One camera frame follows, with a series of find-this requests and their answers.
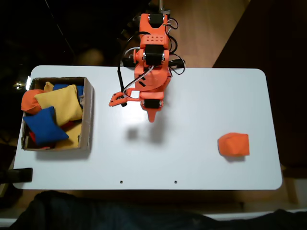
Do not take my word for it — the brown round object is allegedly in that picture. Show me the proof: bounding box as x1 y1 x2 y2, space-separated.
77 47 104 66

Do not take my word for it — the metal rolling stand base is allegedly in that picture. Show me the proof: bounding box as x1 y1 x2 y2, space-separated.
133 0 171 20

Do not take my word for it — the white usb cable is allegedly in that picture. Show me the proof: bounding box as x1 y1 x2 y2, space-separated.
124 46 140 60

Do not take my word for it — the person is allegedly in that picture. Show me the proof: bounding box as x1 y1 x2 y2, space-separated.
9 190 307 230

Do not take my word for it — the black table clamp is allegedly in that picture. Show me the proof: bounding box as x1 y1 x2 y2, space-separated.
122 55 136 68
169 58 187 69
0 167 33 184

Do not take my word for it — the orange camera mount plate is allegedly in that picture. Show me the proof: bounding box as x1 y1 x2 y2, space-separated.
108 88 142 108

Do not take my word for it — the red bean bag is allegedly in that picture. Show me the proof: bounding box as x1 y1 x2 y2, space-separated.
28 131 55 150

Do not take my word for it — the large yellow bean bag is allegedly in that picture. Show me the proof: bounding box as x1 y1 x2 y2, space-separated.
35 84 83 127

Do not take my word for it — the small yellow bean bag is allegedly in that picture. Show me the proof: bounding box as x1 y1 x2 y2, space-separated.
43 81 55 93

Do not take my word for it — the orange bean bag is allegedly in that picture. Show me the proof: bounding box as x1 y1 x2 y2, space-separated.
217 132 250 158
21 89 45 114

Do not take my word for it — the cardboard box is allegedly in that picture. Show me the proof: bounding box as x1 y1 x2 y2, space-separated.
21 76 94 151

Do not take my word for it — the large blue bean bag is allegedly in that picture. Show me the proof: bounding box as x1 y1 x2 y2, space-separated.
23 106 70 146

